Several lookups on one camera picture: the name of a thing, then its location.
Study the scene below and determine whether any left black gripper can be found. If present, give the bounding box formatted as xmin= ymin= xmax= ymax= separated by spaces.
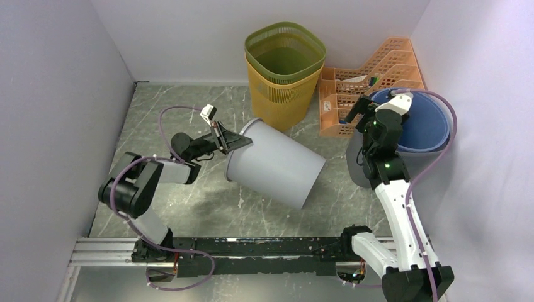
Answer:
xmin=190 ymin=121 xmax=253 ymax=160

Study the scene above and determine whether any light grey plastic bin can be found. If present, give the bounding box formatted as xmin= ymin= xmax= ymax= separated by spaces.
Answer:
xmin=225 ymin=118 xmax=326 ymax=209

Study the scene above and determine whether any olive green mesh bin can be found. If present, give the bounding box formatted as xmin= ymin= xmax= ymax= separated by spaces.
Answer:
xmin=244 ymin=21 xmax=327 ymax=85

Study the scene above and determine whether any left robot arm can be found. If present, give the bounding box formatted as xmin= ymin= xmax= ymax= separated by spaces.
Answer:
xmin=98 ymin=121 xmax=253 ymax=262

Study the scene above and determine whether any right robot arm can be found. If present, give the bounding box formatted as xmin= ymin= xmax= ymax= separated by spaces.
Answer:
xmin=339 ymin=94 xmax=455 ymax=301

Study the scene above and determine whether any orange mesh file organizer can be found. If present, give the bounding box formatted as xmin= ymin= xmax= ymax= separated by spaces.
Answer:
xmin=317 ymin=37 xmax=425 ymax=138

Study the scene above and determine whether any yellow mesh bin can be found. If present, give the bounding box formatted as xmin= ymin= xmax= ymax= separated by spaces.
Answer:
xmin=246 ymin=59 xmax=324 ymax=131

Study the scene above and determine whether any blue plastic bin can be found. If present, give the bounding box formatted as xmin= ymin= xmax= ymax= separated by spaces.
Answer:
xmin=369 ymin=88 xmax=453 ymax=152

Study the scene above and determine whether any dark grey mesh bin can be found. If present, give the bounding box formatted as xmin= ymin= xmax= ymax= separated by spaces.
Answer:
xmin=346 ymin=132 xmax=450 ymax=188

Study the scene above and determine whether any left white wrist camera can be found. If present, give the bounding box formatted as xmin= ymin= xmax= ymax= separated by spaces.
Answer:
xmin=200 ymin=104 xmax=217 ymax=125

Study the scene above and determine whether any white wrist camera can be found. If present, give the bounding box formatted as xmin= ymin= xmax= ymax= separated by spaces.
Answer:
xmin=375 ymin=92 xmax=413 ymax=115
xmin=200 ymin=104 xmax=217 ymax=125

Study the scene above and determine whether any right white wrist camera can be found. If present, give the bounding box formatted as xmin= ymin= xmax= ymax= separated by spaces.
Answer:
xmin=375 ymin=92 xmax=413 ymax=115

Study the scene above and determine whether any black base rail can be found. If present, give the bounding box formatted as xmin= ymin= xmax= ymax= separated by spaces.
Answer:
xmin=128 ymin=237 xmax=367 ymax=283

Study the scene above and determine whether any aluminium frame rail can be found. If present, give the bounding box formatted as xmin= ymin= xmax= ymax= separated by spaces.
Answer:
xmin=59 ymin=237 xmax=395 ymax=301

